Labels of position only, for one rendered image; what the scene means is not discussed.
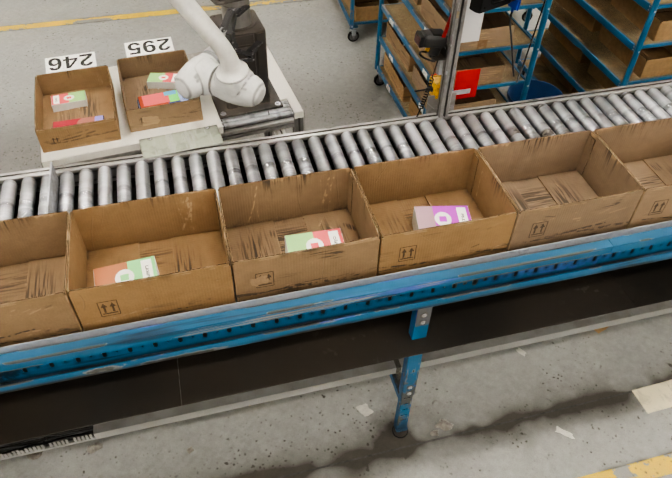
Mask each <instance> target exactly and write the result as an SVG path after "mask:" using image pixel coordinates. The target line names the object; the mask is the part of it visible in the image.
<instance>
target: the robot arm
mask: <svg viewBox="0 0 672 478"><path fill-rule="evenodd" d="M168 1H169V2H170V3H171V4H172V6H173V7H174V8H175V9H176V10H177V11H178V12H179V13H180V15H181V16H182V17H183V18H184V19H185V20H186V21H187V22H188V23H189V24H190V26H191V27H192V28H193V29H194V30H195V31H196V32H197V33H198V34H199V35H200V36H201V38H202V39H203V40H204V41H205V42H206V43H207V44H208V45H209V47H208V48H206V49H205V50H204V51H203V52H202V53H201V54H200V55H198V56H195V57H193V58H192V59H190V60H189V61H188V62H187V63H186V64H185V65H184V66H183V67H182V68H181V69H180V71H179V72H178V74H177V75H176V77H175V79H174V81H175V88H176V90H177V91H178V93H179V94H180V95H181V96H182V97H184V98H186V99H192V98H197V97H199V96H201V95H203V96H204V95H210V96H215V97H217V98H219V99H221V100H223V101H225V102H228V103H231V104H234V105H238V106H244V107H253V106H256V105H257V104H259V103H260V102H261V101H262V100H263V98H264V96H265V92H266V88H265V84H264V82H263V81H262V80H261V79H260V78H259V77H258V76H256V75H254V73H253V72H252V71H251V70H250V69H249V67H248V66H247V64H246V62H254V60H255V59H254V58H253V56H254V54H255V53H256V52H257V48H258V47H259V46H260V45H261V44H263V41H256V42H255V43H254V44H253V45H252V46H251V47H249V48H248V49H247V50H246V51H245V50H242V49H239V48H238V43H237V42H236V38H234V37H235V32H234V31H235V26H236V21H237V17H240V16H241V15H242V14H243V13H244V12H245V11H246V10H247V9H249V8H250V6H249V5H243V6H242V7H241V8H236V9H234V8H228V9H227V11H226V13H225V16H224V18H223V21H222V24H221V26H220V27H219V29H218V27H217V26H216V25H215V24H214V22H213V21H212V20H211V19H210V18H209V16H208V15H207V14H206V13H205V11H204V10H203V9H202V8H201V7H200V5H199V4H198V3H197V2H196V1H195V0H168ZM229 35H231V36H229ZM237 53H238V54H241V55H245V56H248V58H245V59H239V58H238V56H237Z"/></svg>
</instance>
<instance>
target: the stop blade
mask: <svg viewBox="0 0 672 478"><path fill-rule="evenodd" d="M58 193H59V179H58V176H57V174H56V171H55V169H54V166H53V163H52V162H50V171H49V183H48V195H47V207H46V214H47V213H54V212H57V208H58Z"/></svg>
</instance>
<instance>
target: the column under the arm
mask: <svg viewBox="0 0 672 478"><path fill-rule="evenodd" d="M250 11H251V24H250V25H249V26H247V27H245V28H241V29H235V31H234V32H235V37H234V38H236V42H237V43H238V48H239V49H242V50H245V51H246V50H247V49H248V48H249V47H251V46H252V45H253V44H254V43H255V42H256V41H263V44H261V45H260V46H259V47H258V48H257V52H256V53H255V54H254V56H253V58H254V59H255V60H254V62H246V64H247V66H248V67H249V69H250V70H251V71H252V72H253V73H254V75H256V76H258V77H259V78H260V79H261V80H262V81H263V82H264V84H265V88H266V92H265V96H264V98H263V100H262V101H261V102H260V103H259V104H257V105H256V106H253V107H244V106H238V105H234V104H231V103H228V102H225V101H223V100H221V99H219V98H217V97H215V96H211V97H212V100H213V102H214V105H215V107H216V110H217V112H218V115H219V117H220V119H225V118H230V117H235V116H240V115H246V114H251V113H256V112H261V111H266V110H272V109H277V108H282V107H283V104H282V102H281V100H280V98H279V96H278V94H277V92H276V90H275V89H274V87H273V85H272V83H271V81H270V79H269V76H268V61H267V45H266V31H265V28H264V26H263V24H262V23H261V21H260V19H259V17H258V16H257V14H256V12H255V11H254V10H253V9H250ZM210 19H211V20H212V21H213V22H214V24H215V25H216V26H217V27H218V29H219V27H220V26H221V24H222V21H223V18H222V14H216V15H211V16H210Z"/></svg>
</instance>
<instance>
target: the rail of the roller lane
mask: <svg viewBox="0 0 672 478"><path fill-rule="evenodd" d="M664 86H670V87H671V88H672V79H671V80H664V81H657V82H649V83H642V84H635V85H628V86H621V87H614V88H607V89H600V90H593V91H586V92H578V93H571V94H564V95H557V96H550V97H543V98H536V99H529V100H522V101H515V102H507V103H500V104H493V105H486V106H479V107H472V108H465V109H458V110H451V111H449V113H448V117H444V116H443V117H441V118H443V119H445V120H446V122H447V124H448V125H449V127H450V128H451V126H450V124H449V120H450V119H451V118H452V117H453V116H459V117H460V118H461V120H462V121H463V123H464V124H465V122H464V118H465V117H466V116H467V115H468V114H474V115H475V116H476V118H477V119H478V120H479V116H480V114H481V113H483V112H489V113H490V114H491V116H492V117H493V118H494V113H495V112H496V111H497V110H500V109H502V110H504V111H505V113H506V114H507V115H508V112H509V110H510V109H512V108H514V107H516V108H519V110H520V111H521V112H522V111H523V109H524V108H525V107H526V106H528V105H531V106H533V107H534V108H535V110H536V111H537V107H538V106H539V105H540V104H543V103H546V104H547V105H548V106H549V107H550V108H551V106H552V104H553V103H554V102H557V101H560V102H561V103H562V104H563V105H564V106H565V104H566V102H567V101H569V100H571V99H574V100H575V101H576V102H577V103H578V104H579V101H580V100H581V99H582V98H585V97H588V98H589V99H590V100H591V101H593V99H594V98H595V97H596V96H599V95H601V96H603V97H604V98H605V99H606V98H607V97H608V96H609V95H610V94H612V93H615V94H617V95H618V96H619V97H620V95H621V94H622V93H624V92H626V91H628V92H630V93H631V94H632V95H633V94H634V93H635V92H636V91H637V90H643V91H644V92H646V93H647V91H648V90H649V89H651V88H657V89H658V90H659V91H660V90H661V88H663V87H664ZM416 116H417V115H415V116H408V117H401V118H394V119H387V120H380V121H373V122H365V123H358V124H351V125H344V126H337V127H333V128H330V129H316V130H309V131H302V132H294V133H287V134H280V135H273V136H266V137H259V138H252V139H245V140H238V141H231V142H223V143H221V144H216V145H211V146H206V147H201V148H196V149H191V150H186V151H181V152H176V153H171V154H166V155H162V156H157V157H152V158H147V159H143V156H142V154H138V155H131V156H124V157H117V158H110V159H103V160H96V161H91V162H81V163H74V164H67V165H60V166H54V169H55V171H56V174H57V176H58V179H59V187H60V175H61V174H62V173H63V172H66V171H69V172H72V173H73V174H74V175H75V187H76V186H79V172H80V171H81V170H82V169H90V170H92V171H93V173H94V184H96V183H98V169H99V168H100V167H102V166H108V167H110V168H111V169H112V178H113V181H116V180H117V177H116V168H117V166H118V165H119V164H122V163H125V164H128V165H129V166H130V168H131V178H135V164H136V163H137V162H138V161H145V162H147V163H148V165H149V175H154V172H153V161H154V160H155V159H158V158H162V159H164V160H165V161H166V162H167V171H168V173H171V172H172V168H171V159H172V158H173V157H174V156H181V157H183V158H184V161H185V168H186V170H190V166H189V160H188V158H189V156H190V155H191V154H193V153H198V154H200V155H201V156H202V161H203V166H204V168H205V167H208V165H207V160H206V154H207V153H208V152H209V151H217V152H218V153H219V156H220V160H221V165H225V160H224V155H223V153H224V151H225V150H226V149H228V148H233V149H235V150H236V152H237V156H238V161H239V162H243V160H242V156H241V149H242V148H243V147H244V146H251V147H252V148H253V150H254V153H255V157H256V160H259V159H260V157H259V153H258V146H259V145H260V144H263V143H267V144H269V145H270V147H271V151H272V154H273V157H277V154H276V151H275V148H274V146H275V144H276V143H277V142H278V141H284V142H286V143H287V146H288V149H289V152H290V155H293V154H294V152H293V149H292V146H291V143H292V141H293V140H294V139H297V138H299V139H302V140H303V142H304V144H305V147H306V150H307V152H311V151H310V148H309V146H308V139H309V138H310V137H312V136H317V137H319V138H320V141H321V143H322V146H323V148H324V150H327V147H326V145H325V142H324V138H325V136H326V135H328V134H334V135H335V136H336V138H337V140H338V142H339V145H340V147H343V144H342V142H341V139H340V136H341V134H342V133H343V132H346V131H348V132H351V133H352V135H353V137H354V139H355V142H356V144H357V145H360V144H359V142H358V139H357V137H356V134H357V132H358V131H359V130H361V129H365V130H367V131H368V133H369V135H370V137H371V139H372V141H373V143H374V142H376V141H375V139H374V137H373V135H372V131H373V129H375V128H376V127H382V128H383V129H384V131H385V133H386V135H387V137H388V139H389V140H392V139H391V138H390V136H389V134H388V128H389V127H390V126H391V125H398V126H399V127H400V129H401V131H402V133H403V135H404V136H405V138H407V136H406V134H405V132H404V130H403V127H404V125H405V124H407V123H409V122H412V123H414V124H415V126H416V128H417V129H418V131H419V133H420V135H421V136H422V133H421V131H420V129H419V124H420V123H421V122H422V121H424V120H428V121H429V122H430V123H431V125H432V126H433V128H434V130H435V131H436V133H438V132H437V130H436V128H435V127H434V122H435V121H436V120H437V119H439V117H438V114H436V113H429V114H422V115H418V117H416ZM465 126H466V127H467V125H466V124H465ZM467 129H468V127H467ZM451 130H452V131H453V129H452V128H451ZM49 171H50V167H46V168H39V169H32V170H25V171H18V172H10V173H3V174H0V195H1V188H2V183H3V182H4V181H5V180H13V181H15V182H16V183H17V184H18V189H17V195H20V191H21V183H22V180H23V179H24V178H25V177H32V178H34V179H36V181H37V190H36V192H40V185H41V178H42V176H43V175H46V174H49Z"/></svg>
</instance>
